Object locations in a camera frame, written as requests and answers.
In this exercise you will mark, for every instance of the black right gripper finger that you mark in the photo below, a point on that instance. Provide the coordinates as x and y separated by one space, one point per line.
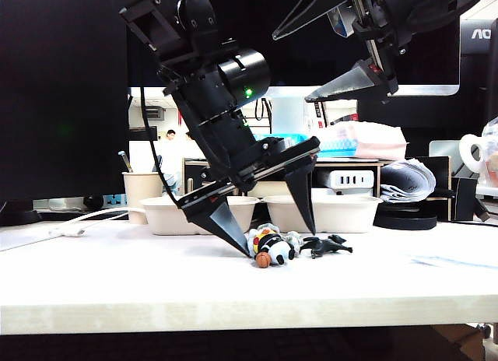
315 11
350 83

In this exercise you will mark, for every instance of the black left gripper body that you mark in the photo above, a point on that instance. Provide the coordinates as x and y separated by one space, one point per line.
233 151

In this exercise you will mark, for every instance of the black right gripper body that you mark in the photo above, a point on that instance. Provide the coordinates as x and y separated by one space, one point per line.
385 18

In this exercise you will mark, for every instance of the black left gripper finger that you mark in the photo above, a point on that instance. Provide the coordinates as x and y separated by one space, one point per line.
301 190
221 225

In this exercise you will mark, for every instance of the grey striped tiger doll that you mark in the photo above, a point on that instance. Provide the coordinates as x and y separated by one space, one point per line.
294 240

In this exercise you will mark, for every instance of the black animal doll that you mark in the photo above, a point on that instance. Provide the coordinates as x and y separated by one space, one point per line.
323 246

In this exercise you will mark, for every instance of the panda doll with basketball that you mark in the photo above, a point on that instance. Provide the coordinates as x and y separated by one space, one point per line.
278 252

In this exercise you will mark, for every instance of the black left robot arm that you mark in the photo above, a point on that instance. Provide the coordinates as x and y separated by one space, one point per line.
194 11

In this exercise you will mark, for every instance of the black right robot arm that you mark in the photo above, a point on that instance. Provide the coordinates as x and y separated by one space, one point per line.
447 3

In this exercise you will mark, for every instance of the beige paper pulp box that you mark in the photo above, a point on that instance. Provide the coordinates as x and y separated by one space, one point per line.
342 217
163 221

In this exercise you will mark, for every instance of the brown cardboard box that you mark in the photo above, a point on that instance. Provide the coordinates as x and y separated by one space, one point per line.
455 341

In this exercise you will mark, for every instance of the background person head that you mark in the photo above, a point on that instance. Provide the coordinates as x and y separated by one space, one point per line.
188 136

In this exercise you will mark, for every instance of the white USB hub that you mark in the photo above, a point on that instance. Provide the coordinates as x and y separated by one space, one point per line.
350 179

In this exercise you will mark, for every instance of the blue wet wipes pack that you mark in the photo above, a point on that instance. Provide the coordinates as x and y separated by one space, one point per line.
295 136

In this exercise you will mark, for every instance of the wooden desk organizer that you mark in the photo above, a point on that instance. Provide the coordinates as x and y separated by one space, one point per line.
350 164

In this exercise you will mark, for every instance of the silver-bezel monitor with stand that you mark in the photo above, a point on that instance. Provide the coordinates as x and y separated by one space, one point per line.
295 65

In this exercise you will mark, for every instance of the white office partition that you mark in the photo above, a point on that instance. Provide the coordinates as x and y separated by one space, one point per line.
175 155

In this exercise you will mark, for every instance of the red hanging ornament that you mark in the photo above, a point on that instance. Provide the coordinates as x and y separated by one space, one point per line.
180 116

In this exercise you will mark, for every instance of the pink tissue pack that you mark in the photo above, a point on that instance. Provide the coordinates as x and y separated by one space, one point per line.
373 143

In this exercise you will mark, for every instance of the person in white shirt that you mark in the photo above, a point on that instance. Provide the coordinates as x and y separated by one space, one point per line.
170 134

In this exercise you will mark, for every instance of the beige paper cup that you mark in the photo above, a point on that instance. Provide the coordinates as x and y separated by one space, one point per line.
140 190

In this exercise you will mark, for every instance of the dark background screen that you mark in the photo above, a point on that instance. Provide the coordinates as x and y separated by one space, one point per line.
142 134

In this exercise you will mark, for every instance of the AOC monitor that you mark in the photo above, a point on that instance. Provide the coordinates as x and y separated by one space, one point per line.
480 36

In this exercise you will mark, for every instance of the rolled paper stack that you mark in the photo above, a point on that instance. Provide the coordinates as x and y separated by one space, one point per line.
408 182

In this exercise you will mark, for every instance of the black round base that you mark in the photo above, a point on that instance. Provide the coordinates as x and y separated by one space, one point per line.
404 223

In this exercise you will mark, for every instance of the pen with silver tip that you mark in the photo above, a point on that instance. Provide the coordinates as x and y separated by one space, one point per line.
125 160

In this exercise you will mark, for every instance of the power strip with blue socket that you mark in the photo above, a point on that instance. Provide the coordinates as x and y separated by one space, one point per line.
114 200

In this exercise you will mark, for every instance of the grey metal stand panel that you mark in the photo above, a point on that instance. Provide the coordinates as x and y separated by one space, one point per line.
443 155

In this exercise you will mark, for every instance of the white tape roll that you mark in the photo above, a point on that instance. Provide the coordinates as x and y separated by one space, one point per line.
468 155

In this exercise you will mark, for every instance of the clear plastic bag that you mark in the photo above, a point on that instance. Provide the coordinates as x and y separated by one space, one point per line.
491 143

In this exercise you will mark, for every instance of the white shelf board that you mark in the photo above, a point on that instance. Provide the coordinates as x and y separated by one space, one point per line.
488 191

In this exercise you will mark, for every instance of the large black monitor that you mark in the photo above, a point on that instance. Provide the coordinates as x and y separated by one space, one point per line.
58 85

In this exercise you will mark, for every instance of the caster wheel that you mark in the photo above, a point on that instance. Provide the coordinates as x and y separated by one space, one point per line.
485 331

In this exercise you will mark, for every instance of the grey wall box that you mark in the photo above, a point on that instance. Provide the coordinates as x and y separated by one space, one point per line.
153 113

